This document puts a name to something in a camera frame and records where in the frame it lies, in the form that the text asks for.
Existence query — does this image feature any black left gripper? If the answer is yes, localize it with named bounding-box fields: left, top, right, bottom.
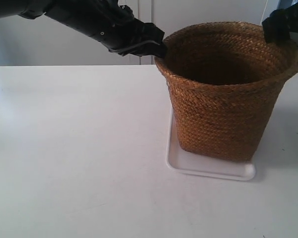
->
left=90, top=4, right=167, bottom=59

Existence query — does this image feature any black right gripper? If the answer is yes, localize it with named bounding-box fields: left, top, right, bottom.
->
left=262, top=2, right=298, bottom=44

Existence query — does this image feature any brown woven wicker basket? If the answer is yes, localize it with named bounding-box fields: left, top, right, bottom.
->
left=155, top=22, right=298, bottom=162

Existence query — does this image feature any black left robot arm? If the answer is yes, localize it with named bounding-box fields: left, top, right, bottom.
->
left=0, top=0, right=167, bottom=59

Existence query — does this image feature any white plastic tray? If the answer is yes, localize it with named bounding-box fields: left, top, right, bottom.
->
left=166, top=111, right=256, bottom=181

